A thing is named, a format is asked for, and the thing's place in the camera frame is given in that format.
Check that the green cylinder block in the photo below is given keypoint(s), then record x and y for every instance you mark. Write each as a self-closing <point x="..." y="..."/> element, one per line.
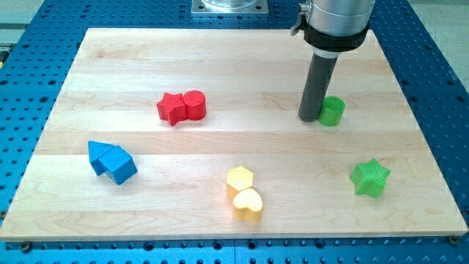
<point x="331" y="111"/>

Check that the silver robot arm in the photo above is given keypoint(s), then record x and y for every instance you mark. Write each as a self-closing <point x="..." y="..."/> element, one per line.
<point x="334" y="25"/>

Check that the yellow hexagon block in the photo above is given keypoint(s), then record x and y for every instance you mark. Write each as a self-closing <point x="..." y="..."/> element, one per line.
<point x="238" y="179"/>

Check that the red star block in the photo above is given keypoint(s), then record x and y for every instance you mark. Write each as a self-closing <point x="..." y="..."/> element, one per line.
<point x="171" y="108"/>

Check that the green star block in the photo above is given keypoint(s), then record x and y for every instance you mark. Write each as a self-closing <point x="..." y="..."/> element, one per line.
<point x="369" y="178"/>

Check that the red cylinder block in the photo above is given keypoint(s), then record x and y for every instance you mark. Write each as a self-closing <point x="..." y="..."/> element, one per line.
<point x="195" y="105"/>

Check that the light wooden board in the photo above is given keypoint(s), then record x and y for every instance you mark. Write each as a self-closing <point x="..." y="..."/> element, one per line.
<point x="252" y="80"/>

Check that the yellow heart block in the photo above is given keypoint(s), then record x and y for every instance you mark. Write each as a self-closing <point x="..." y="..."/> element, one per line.
<point x="248" y="206"/>

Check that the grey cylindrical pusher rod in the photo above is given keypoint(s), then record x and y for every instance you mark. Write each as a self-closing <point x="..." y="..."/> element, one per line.
<point x="317" y="81"/>

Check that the blue cube block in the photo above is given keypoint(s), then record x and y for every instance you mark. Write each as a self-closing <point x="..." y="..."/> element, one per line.
<point x="117" y="164"/>

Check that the blue triangle block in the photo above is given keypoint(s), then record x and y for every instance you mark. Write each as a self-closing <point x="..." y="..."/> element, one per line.
<point x="95" y="151"/>

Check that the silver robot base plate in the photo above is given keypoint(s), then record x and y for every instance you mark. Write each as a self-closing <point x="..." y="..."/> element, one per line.
<point x="229" y="7"/>

